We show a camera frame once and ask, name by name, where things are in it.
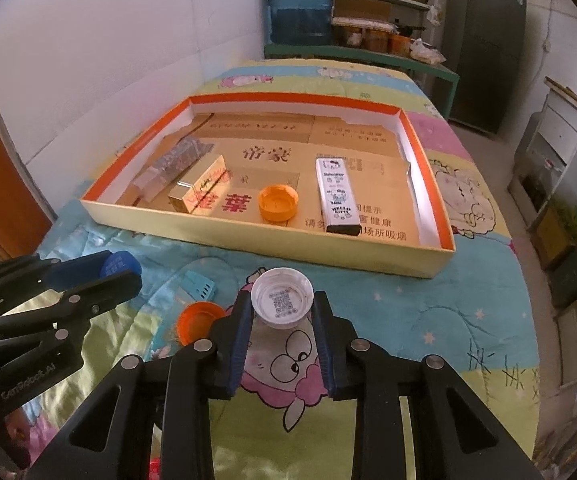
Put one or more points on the green metal table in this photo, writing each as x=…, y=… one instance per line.
x=348, y=53

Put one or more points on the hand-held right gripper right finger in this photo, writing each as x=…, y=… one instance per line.
x=326, y=345

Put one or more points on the blue water jug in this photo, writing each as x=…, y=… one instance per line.
x=301, y=5

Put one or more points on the potted green plants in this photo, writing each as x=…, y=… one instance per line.
x=568, y=230

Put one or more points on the blue bottle cap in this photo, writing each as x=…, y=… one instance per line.
x=121, y=262

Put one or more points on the orange bottle cap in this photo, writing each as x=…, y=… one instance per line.
x=278, y=203
x=196, y=322

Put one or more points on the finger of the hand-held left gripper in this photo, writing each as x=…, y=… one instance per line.
x=103, y=292
x=68, y=272

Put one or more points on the black wok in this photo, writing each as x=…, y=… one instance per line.
x=408, y=28

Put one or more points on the shallow orange-rimmed cardboard box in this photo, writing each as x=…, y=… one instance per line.
x=268, y=247

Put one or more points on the printed cartoon blanket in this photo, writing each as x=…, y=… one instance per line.
x=443, y=320

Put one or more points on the white kitchen counter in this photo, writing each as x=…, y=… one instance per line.
x=563, y=125

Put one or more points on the white bottle cap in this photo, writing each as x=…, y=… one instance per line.
x=282, y=300

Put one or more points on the clear plastic case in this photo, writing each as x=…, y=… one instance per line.
x=168, y=167

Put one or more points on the small teal box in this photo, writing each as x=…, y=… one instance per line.
x=198, y=285

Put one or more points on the gold lipstick box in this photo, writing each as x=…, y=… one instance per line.
x=201, y=187

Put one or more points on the dark grey refrigerator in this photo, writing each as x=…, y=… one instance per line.
x=483, y=45

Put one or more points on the white cartoon print box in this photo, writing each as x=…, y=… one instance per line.
x=337, y=195

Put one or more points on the amber food container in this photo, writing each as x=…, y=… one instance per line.
x=377, y=40
x=401, y=44
x=349, y=37

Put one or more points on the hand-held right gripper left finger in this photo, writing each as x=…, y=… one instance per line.
x=236, y=340

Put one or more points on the brown cardboard box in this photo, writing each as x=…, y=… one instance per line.
x=362, y=8

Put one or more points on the white plastic bag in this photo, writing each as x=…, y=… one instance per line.
x=427, y=51

